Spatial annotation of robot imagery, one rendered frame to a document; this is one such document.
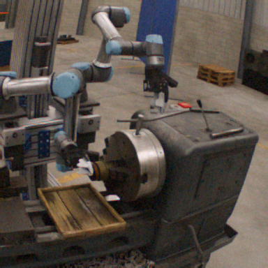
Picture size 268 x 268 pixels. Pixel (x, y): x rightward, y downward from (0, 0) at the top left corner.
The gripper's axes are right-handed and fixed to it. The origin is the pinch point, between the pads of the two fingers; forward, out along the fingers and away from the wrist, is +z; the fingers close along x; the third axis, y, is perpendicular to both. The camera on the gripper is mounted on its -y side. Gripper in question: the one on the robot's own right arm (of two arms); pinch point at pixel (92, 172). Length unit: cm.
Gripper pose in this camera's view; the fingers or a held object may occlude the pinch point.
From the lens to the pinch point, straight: 134.1
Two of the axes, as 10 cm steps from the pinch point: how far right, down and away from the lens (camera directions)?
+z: 5.1, 4.0, -7.6
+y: -8.5, 0.9, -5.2
